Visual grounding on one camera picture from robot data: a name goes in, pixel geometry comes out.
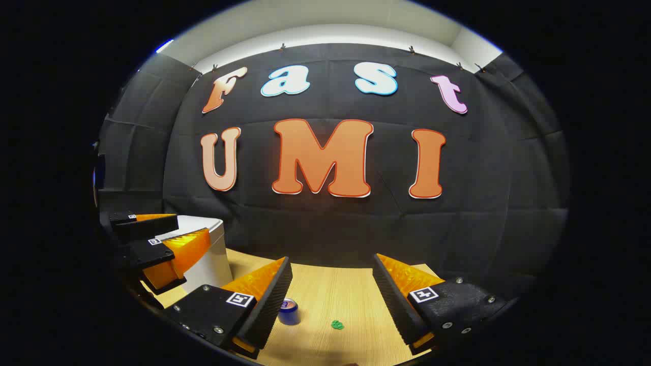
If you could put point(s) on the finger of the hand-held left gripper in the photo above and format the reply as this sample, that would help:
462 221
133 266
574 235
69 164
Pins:
147 256
145 224

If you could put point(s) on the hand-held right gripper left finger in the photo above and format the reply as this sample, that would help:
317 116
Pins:
272 300

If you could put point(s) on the black backdrop cloth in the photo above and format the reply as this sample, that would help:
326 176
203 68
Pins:
498 178

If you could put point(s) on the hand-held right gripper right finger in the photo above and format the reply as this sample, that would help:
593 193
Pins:
394 300

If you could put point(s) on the blue pop can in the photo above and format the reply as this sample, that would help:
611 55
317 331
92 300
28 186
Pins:
289 312

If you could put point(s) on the green paper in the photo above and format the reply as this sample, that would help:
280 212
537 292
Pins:
337 324

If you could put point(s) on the white desktop garbage bin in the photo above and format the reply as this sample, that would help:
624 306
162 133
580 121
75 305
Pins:
216 256

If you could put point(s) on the wooden desktop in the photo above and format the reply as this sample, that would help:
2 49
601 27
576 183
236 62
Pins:
335 295

